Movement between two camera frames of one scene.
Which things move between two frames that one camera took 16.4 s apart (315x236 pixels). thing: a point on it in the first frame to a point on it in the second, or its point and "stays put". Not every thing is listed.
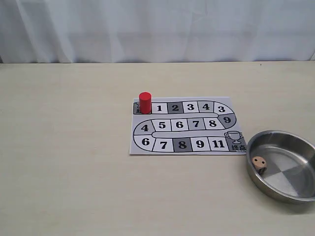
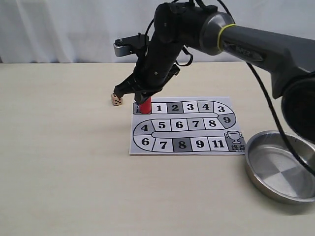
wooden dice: (260, 164) to (115, 101)
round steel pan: (290, 176) stays put
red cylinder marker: (145, 103) stays put
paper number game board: (186, 126) stays put
